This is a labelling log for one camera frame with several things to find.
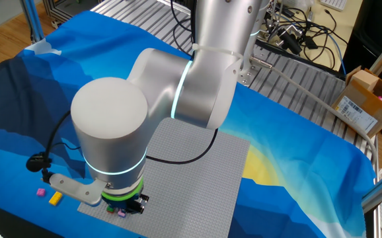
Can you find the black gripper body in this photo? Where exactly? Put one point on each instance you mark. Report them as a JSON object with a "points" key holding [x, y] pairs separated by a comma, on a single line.
{"points": [[121, 204]]}

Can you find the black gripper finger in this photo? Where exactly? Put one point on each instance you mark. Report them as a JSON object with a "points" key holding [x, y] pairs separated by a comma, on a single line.
{"points": [[139, 204]]}

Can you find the light pink Lego brick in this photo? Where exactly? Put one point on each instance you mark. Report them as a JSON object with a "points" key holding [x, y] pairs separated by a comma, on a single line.
{"points": [[122, 213]]}

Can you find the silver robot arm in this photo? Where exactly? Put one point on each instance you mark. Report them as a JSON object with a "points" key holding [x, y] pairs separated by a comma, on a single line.
{"points": [[111, 115]]}

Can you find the grey Lego baseplate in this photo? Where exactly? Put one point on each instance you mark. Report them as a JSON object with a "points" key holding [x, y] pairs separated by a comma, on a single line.
{"points": [[191, 191]]}

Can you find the yellow Lego brick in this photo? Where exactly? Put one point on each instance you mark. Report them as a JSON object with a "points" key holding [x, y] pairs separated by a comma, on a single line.
{"points": [[55, 198]]}

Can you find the small purple Lego brick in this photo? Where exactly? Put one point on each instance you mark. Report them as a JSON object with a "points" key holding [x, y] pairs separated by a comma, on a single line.
{"points": [[41, 192]]}

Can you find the blue mountain print cloth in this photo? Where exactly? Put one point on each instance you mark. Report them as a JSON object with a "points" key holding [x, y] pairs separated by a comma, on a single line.
{"points": [[293, 158]]}

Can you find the black clamp device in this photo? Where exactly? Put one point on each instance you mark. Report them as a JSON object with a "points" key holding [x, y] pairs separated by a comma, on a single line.
{"points": [[290, 41]]}

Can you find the black power adapter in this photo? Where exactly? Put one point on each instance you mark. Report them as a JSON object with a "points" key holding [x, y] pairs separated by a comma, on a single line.
{"points": [[310, 42]]}

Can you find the open cardboard box with label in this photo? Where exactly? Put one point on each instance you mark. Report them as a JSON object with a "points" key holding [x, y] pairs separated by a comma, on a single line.
{"points": [[359, 102]]}

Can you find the small tan cardboard box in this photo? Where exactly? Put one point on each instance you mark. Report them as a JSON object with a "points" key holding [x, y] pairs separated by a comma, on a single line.
{"points": [[364, 79]]}

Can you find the white keyboard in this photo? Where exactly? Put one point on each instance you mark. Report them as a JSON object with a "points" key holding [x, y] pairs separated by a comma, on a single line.
{"points": [[333, 4]]}

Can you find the black cabinet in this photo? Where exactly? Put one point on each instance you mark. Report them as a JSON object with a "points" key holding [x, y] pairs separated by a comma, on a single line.
{"points": [[376, 33]]}

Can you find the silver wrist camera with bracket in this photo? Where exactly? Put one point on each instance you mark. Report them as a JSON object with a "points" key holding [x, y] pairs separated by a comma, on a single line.
{"points": [[75, 188]]}

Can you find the black white striped frame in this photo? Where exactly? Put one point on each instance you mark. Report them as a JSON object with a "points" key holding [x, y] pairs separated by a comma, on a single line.
{"points": [[62, 11]]}

